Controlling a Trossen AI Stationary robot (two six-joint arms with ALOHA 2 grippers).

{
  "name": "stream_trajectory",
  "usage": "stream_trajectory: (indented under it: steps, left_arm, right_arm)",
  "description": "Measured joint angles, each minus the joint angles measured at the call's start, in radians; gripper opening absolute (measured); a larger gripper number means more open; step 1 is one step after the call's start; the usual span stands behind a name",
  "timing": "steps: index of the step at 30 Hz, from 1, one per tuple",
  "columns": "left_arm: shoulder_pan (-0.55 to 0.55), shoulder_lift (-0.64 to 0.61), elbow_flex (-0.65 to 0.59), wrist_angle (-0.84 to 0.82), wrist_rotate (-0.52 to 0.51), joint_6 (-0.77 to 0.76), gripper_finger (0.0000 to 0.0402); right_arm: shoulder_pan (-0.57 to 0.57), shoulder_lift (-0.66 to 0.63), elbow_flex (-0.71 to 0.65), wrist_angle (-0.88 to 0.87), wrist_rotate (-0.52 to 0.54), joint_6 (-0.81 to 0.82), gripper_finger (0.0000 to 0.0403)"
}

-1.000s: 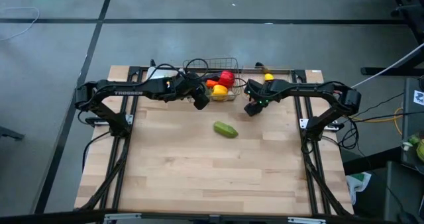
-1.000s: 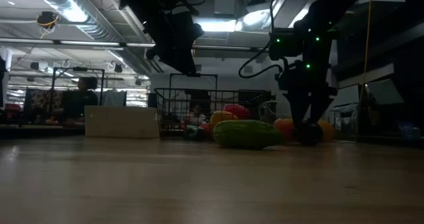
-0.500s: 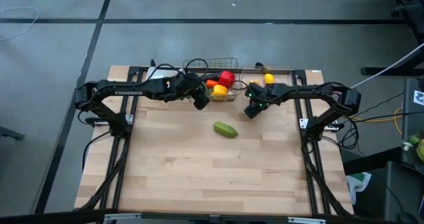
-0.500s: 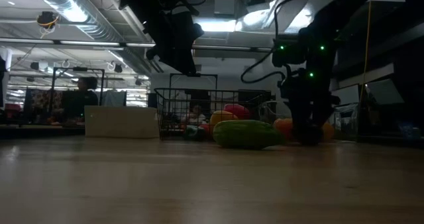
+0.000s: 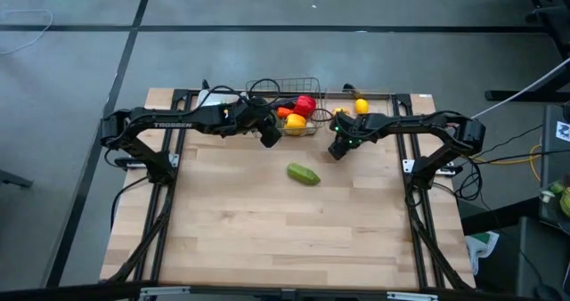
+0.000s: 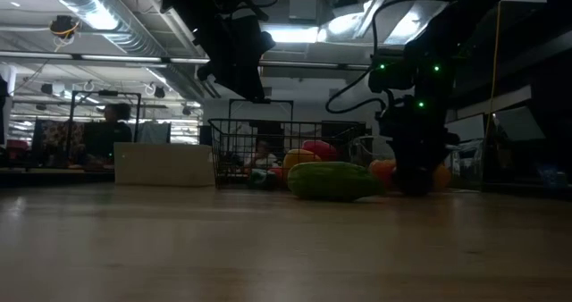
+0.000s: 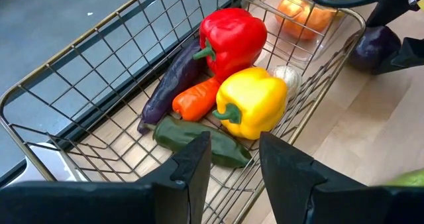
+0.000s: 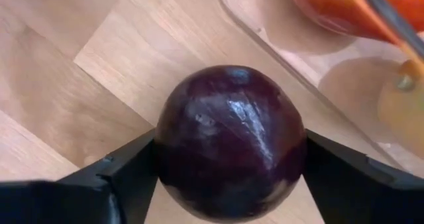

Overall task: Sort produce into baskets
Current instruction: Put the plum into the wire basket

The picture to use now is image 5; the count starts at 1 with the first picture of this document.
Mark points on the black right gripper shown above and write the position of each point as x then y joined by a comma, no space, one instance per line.
354,129

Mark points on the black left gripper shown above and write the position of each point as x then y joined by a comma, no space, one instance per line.
249,116

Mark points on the orange carrot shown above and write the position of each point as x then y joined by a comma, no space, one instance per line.
285,112

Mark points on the yellow bell pepper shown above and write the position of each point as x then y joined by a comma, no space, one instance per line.
295,123

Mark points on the long purple eggplant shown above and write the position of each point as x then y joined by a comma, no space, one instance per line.
285,103

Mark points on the light green cucumber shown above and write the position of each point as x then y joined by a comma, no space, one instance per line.
303,174

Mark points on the red bell pepper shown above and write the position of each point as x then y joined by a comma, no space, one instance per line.
305,106

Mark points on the yellow lemon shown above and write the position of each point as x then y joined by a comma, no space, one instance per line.
361,106

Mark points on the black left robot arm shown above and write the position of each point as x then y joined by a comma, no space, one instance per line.
169,124

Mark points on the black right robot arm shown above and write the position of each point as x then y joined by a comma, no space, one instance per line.
414,123

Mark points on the white and green bag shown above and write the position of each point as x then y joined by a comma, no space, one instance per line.
481,247

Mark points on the black box with white sticker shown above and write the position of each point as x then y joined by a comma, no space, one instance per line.
554,158

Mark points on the black aluminium table frame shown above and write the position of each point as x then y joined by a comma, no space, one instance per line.
400,149

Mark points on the black desk frame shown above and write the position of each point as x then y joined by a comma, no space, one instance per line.
548,7

